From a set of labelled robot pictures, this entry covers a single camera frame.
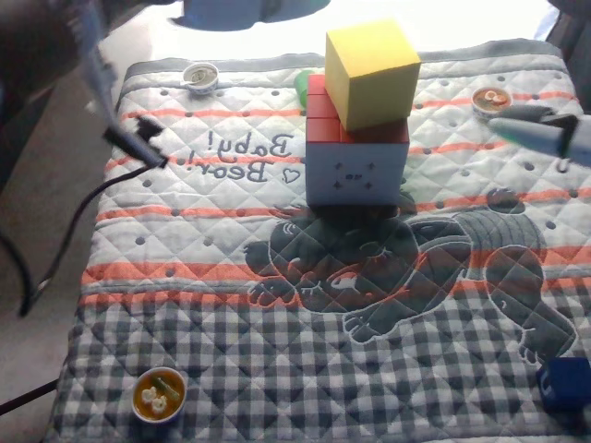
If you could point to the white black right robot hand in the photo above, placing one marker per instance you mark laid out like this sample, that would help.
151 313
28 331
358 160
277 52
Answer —
545 131

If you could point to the yellow block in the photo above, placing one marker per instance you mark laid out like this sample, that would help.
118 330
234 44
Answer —
374 78

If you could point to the Rubik's cube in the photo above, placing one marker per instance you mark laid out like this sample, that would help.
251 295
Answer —
355 171

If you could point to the blue block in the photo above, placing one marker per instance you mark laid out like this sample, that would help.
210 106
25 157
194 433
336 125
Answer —
568 385

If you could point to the toy noodle bowl with egg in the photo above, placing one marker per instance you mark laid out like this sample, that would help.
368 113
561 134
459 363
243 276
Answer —
490 101

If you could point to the grey quilt with printed bear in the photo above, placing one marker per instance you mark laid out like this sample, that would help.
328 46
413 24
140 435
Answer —
415 323

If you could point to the green toy cup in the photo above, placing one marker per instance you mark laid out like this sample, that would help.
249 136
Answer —
301 90

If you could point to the white blue toy teacup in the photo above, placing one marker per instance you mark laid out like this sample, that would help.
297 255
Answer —
200 79

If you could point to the orange toy soup bowl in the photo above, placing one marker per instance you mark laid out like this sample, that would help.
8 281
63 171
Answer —
159 394

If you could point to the dark fabric drape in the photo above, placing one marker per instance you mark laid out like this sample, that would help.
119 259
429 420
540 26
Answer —
32 60

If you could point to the black rod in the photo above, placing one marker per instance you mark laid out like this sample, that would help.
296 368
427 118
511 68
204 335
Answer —
23 399

